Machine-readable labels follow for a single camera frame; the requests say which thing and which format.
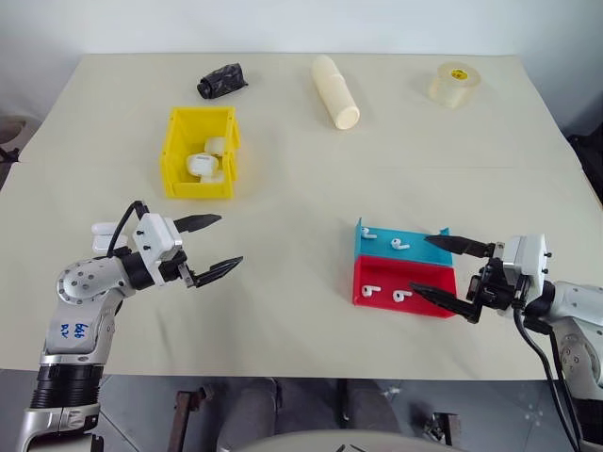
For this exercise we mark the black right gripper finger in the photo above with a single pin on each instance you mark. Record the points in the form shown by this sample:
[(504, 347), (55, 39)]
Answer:
[(459, 245), (447, 301)]

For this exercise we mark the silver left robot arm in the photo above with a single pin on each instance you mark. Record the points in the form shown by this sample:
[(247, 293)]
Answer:
[(80, 282)]

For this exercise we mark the clear tape roll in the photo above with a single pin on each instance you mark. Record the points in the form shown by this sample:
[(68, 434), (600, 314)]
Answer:
[(454, 85)]

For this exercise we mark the black rolled plastic bag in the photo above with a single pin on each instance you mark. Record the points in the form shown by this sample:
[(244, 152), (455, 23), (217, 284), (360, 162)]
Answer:
[(223, 79)]

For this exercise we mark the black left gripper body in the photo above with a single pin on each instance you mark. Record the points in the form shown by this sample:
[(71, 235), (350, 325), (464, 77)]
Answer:
[(173, 266)]

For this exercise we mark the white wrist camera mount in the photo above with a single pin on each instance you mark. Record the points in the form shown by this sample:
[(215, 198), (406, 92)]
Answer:
[(527, 256), (153, 233)]

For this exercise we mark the rusty metal bracket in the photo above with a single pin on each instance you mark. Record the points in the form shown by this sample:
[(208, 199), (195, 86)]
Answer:
[(443, 426), (186, 414)]

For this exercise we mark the yellow plastic bin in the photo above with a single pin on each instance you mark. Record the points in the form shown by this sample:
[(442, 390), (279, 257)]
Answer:
[(172, 160)]

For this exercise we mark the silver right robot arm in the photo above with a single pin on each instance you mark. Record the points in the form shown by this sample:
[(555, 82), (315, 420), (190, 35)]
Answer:
[(575, 311)]

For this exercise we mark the red plastic tray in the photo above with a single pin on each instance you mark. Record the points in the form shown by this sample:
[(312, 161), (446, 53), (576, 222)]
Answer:
[(424, 287)]

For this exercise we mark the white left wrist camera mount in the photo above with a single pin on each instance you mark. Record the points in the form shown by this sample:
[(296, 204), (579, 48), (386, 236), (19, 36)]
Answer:
[(153, 233)]

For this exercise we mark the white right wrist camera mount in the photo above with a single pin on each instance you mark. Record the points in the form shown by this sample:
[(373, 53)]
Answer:
[(527, 256)]

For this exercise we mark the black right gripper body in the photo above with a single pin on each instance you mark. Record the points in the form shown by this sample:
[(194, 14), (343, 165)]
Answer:
[(494, 287)]

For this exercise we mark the blue plastic tray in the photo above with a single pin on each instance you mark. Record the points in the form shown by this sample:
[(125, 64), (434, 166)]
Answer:
[(419, 252)]

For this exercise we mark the white earbud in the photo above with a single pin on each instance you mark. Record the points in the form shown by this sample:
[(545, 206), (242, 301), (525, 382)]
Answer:
[(398, 244), (367, 233), (369, 291), (400, 296)]

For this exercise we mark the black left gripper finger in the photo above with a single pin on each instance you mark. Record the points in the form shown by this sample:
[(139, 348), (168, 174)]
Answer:
[(198, 222), (219, 270)]

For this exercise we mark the dark background object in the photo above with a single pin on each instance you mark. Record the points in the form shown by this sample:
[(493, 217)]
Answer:
[(589, 165)]

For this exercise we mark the cream cylindrical bottle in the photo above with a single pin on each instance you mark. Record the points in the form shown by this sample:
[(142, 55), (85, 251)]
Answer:
[(334, 92)]

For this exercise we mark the beige round background object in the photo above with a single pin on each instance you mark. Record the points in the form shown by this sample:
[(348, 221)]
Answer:
[(14, 128)]

